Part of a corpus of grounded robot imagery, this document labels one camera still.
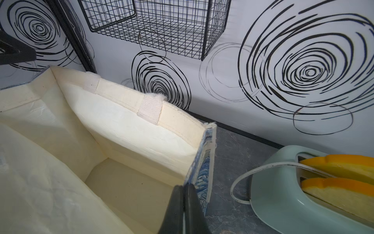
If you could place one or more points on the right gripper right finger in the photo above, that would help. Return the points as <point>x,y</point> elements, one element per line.
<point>195,222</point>

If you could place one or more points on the toast slice rear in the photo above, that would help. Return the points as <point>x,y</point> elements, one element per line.
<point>360,168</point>

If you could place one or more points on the toast slice front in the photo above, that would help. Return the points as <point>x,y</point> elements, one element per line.
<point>350,195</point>

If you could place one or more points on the mint green toaster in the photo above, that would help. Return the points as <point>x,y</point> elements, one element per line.
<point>278,200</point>

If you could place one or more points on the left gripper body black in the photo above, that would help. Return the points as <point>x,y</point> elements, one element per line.
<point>15,51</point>

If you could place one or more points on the canvas starry night tote bag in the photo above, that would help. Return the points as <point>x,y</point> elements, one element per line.
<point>83,155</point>

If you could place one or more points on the black wire wall basket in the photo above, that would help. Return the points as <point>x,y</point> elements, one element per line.
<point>188,28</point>

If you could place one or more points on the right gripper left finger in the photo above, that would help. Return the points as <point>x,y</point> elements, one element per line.
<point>174,216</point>

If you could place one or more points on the toast slice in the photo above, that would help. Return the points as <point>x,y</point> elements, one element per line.
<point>350,195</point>
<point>360,168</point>

